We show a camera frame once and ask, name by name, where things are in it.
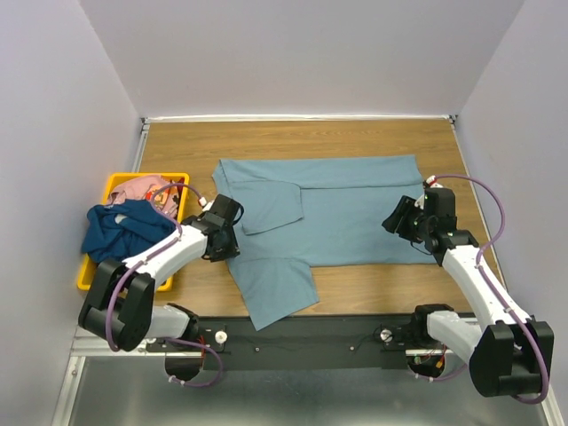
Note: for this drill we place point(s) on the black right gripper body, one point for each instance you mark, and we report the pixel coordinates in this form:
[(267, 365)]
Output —
[(422, 224)]

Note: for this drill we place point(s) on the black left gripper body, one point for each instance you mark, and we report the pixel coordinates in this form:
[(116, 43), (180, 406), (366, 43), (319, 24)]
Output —
[(230, 247)]

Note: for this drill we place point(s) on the light blue t shirt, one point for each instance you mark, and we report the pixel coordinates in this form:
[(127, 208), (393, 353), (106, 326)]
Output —
[(301, 214)]

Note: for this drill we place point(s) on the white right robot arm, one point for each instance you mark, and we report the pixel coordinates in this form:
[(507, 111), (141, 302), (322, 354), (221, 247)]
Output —
[(508, 352)]

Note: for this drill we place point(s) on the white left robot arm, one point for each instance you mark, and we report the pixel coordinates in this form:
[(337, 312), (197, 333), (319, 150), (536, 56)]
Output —
[(119, 306)]

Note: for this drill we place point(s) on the patterned pink shirt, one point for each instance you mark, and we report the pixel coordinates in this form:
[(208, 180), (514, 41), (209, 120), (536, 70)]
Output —
[(143, 188)]

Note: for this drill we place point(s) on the dark blue shirt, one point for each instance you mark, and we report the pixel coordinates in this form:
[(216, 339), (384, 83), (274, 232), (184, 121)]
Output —
[(120, 231)]

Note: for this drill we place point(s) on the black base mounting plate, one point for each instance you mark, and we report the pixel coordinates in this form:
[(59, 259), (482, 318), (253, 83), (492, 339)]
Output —
[(316, 342)]

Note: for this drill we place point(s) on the yellow plastic bin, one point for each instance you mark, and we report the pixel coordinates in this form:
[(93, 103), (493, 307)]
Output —
[(89, 267)]

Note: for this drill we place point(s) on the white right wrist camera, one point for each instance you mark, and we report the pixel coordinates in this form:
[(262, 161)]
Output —
[(431, 182)]

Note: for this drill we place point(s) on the aluminium frame rail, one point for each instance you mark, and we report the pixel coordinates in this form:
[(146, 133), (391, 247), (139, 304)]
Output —
[(89, 345)]

